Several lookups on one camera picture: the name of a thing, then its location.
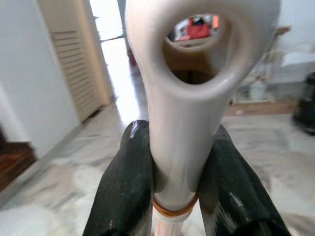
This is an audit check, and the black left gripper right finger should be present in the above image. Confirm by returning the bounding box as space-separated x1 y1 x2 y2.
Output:
196 124 292 236

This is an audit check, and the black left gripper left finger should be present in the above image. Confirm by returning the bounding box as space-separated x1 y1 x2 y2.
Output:
82 119 156 236

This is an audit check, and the white looped broom handle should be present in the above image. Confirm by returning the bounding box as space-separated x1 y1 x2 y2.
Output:
125 0 283 236

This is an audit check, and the orange rubber band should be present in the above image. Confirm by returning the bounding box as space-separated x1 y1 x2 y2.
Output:
152 193 199 215

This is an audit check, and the light wooden board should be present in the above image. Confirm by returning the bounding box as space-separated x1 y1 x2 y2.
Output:
225 101 299 117

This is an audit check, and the white plastic jar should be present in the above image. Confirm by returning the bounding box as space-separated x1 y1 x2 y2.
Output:
249 78 268 102

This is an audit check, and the black bin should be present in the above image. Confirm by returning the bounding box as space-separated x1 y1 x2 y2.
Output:
292 71 315 136

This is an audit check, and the dark wooden furniture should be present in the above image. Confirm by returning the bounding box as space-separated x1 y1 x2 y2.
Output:
0 122 37 193

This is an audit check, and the cream louvred door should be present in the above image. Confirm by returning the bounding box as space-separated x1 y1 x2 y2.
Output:
39 0 112 123

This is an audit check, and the red bag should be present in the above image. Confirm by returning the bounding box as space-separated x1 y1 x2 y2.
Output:
186 16 212 40

